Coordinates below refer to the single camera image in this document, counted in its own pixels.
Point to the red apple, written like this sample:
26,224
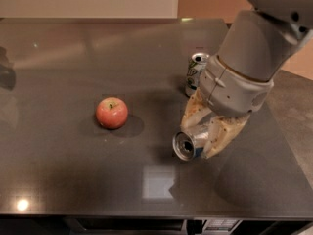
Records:
112,113

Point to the blue silver redbull can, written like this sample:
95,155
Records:
188,144

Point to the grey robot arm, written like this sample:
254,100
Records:
261,39

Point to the white green soda can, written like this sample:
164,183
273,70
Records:
197,64

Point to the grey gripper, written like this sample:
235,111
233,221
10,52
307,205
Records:
235,89

